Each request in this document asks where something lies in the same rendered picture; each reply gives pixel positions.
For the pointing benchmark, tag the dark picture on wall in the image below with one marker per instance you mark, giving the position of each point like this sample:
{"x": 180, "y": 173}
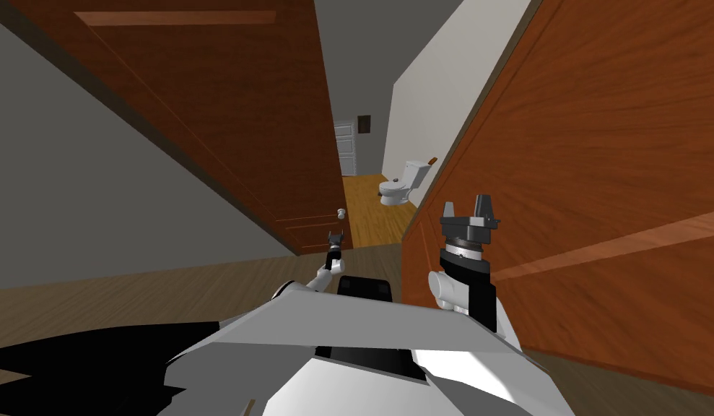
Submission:
{"x": 364, "y": 124}

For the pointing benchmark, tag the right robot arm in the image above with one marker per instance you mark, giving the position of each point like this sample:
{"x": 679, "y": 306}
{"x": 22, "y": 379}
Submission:
{"x": 472, "y": 289}

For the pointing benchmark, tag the brown wooden door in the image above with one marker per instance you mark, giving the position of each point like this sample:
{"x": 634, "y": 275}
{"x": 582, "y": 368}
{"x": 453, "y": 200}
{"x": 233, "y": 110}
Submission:
{"x": 229, "y": 104}
{"x": 593, "y": 173}

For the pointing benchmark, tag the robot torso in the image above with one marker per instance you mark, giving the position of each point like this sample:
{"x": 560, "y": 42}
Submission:
{"x": 345, "y": 323}

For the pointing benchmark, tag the white panelled door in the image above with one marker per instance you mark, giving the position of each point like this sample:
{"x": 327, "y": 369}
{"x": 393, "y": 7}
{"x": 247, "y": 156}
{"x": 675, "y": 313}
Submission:
{"x": 347, "y": 147}

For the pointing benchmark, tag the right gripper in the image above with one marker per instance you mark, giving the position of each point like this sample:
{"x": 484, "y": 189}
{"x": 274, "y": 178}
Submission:
{"x": 466, "y": 228}

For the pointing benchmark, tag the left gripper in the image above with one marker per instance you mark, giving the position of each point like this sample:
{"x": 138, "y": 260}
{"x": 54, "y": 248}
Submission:
{"x": 335, "y": 241}

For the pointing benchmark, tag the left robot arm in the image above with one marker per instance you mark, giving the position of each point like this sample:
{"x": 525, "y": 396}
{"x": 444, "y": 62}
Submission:
{"x": 332, "y": 261}

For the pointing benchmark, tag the white toilet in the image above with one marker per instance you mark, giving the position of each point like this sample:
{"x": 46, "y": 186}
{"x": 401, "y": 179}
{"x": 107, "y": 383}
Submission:
{"x": 398, "y": 186}

